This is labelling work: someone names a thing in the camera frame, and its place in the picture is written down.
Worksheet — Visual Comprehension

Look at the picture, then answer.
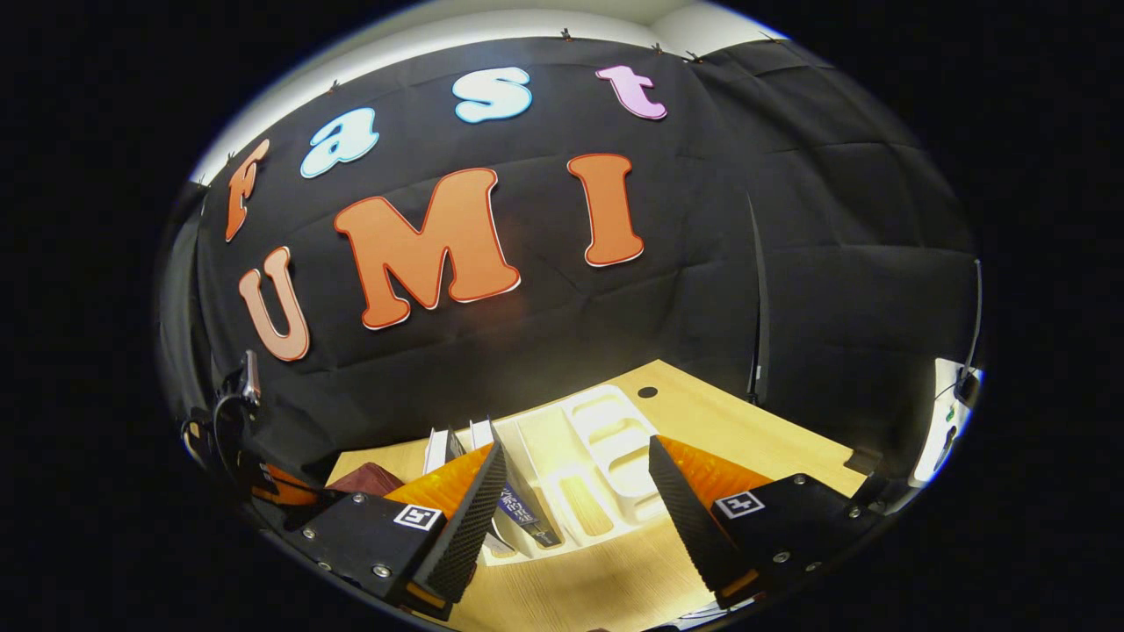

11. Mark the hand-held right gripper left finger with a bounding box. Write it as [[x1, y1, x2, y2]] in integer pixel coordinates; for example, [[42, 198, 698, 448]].
[[294, 442, 508, 622]]

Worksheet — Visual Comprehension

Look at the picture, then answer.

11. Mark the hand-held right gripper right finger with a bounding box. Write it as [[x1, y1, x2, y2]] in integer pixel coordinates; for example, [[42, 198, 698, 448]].
[[648, 434, 883, 611]]

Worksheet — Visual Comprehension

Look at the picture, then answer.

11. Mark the white book with blue photo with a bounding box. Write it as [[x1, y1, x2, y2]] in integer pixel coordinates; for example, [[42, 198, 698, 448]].
[[470, 418, 563, 549]]

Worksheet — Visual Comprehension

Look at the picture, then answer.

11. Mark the maroon schoolbag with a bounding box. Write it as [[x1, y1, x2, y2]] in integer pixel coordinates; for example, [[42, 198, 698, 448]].
[[327, 463, 407, 495]]

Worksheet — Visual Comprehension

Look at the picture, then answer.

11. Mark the white bookshelf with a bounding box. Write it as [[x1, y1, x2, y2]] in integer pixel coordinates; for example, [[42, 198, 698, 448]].
[[426, 384, 673, 567]]

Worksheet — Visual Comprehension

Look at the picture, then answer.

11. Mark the white electronics board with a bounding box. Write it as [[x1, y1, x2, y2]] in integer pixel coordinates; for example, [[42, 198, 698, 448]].
[[913, 355, 983, 485]]

